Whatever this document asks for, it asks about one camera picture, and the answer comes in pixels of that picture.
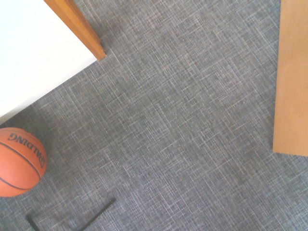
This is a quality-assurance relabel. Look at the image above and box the light wooden door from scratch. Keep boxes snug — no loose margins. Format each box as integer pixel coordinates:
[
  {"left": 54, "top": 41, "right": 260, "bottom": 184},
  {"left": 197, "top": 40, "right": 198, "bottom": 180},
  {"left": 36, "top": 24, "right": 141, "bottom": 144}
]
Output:
[{"left": 272, "top": 0, "right": 308, "bottom": 157}]

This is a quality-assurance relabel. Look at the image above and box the black camera tripod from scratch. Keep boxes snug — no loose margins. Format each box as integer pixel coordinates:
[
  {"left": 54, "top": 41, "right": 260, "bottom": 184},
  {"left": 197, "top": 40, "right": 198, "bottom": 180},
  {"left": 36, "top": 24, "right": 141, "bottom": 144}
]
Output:
[{"left": 26, "top": 197, "right": 117, "bottom": 231}]

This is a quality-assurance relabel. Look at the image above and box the orange Spalding basketball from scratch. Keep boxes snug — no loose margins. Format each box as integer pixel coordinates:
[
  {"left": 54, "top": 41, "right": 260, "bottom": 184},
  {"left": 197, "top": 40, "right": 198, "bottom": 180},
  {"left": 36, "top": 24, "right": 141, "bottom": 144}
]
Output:
[{"left": 0, "top": 127, "right": 48, "bottom": 198}]

